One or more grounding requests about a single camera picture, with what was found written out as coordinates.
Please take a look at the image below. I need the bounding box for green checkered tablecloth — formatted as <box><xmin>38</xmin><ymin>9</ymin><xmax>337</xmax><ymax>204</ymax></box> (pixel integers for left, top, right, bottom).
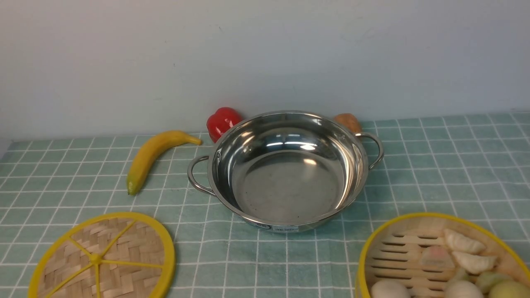
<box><xmin>0</xmin><ymin>113</ymin><xmax>530</xmax><ymax>298</ymax></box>

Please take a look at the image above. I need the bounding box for stainless steel two-handled pot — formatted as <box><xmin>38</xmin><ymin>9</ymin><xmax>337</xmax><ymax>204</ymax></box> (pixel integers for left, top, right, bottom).
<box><xmin>187</xmin><ymin>110</ymin><xmax>385</xmax><ymax>233</ymax></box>

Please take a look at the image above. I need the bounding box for white round bun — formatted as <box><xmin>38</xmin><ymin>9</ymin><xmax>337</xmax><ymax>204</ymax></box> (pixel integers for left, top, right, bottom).
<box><xmin>370</xmin><ymin>279</ymin><xmax>411</xmax><ymax>298</ymax></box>
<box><xmin>444</xmin><ymin>280</ymin><xmax>484</xmax><ymax>298</ymax></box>

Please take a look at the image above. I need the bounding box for yellow banana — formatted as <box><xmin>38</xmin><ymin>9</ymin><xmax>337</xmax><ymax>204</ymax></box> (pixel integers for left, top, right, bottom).
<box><xmin>126</xmin><ymin>130</ymin><xmax>202</xmax><ymax>196</ymax></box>

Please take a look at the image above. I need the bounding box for green round bun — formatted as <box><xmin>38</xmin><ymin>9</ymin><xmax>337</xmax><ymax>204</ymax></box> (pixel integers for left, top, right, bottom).
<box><xmin>488</xmin><ymin>280</ymin><xmax>530</xmax><ymax>298</ymax></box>

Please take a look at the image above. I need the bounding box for green dumpling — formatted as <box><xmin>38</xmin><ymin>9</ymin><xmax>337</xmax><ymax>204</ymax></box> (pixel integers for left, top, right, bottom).
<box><xmin>446</xmin><ymin>267</ymin><xmax>470</xmax><ymax>287</ymax></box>
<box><xmin>475</xmin><ymin>271</ymin><xmax>513</xmax><ymax>294</ymax></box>

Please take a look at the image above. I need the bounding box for bamboo steamer basket yellow rim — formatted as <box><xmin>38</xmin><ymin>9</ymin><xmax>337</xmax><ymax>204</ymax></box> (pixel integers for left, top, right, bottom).
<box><xmin>354</xmin><ymin>212</ymin><xmax>529</xmax><ymax>298</ymax></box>

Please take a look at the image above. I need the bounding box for white pleated dumpling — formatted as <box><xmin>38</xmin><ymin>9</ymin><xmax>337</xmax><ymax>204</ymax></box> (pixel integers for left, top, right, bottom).
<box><xmin>443</xmin><ymin>229</ymin><xmax>486</xmax><ymax>255</ymax></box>
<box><xmin>452</xmin><ymin>251</ymin><xmax>498</xmax><ymax>275</ymax></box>

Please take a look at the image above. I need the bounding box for woven bamboo steamer lid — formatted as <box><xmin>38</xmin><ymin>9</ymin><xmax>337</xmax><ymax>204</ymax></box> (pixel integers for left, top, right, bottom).
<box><xmin>28</xmin><ymin>212</ymin><xmax>176</xmax><ymax>298</ymax></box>

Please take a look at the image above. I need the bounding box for pink dumpling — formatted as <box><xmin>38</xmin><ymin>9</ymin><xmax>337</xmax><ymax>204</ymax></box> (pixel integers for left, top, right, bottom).
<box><xmin>419</xmin><ymin>245</ymin><xmax>455</xmax><ymax>269</ymax></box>

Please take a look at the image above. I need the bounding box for red bell pepper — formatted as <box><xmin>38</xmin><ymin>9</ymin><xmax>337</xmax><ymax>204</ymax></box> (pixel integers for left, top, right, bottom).
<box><xmin>206</xmin><ymin>107</ymin><xmax>243</xmax><ymax>143</ymax></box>

